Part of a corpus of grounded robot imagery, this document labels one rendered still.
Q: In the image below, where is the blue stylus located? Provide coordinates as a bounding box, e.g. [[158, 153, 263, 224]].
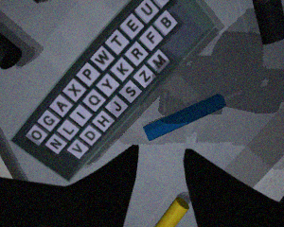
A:
[[143, 90, 242, 141]]

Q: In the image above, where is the black cylinder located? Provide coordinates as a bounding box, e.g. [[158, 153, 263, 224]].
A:
[[253, 0, 284, 44], [0, 33, 22, 69]]

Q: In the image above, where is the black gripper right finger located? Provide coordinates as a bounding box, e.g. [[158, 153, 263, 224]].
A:
[[183, 149, 284, 227]]

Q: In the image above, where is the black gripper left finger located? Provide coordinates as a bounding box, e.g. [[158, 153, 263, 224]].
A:
[[0, 145, 139, 227]]

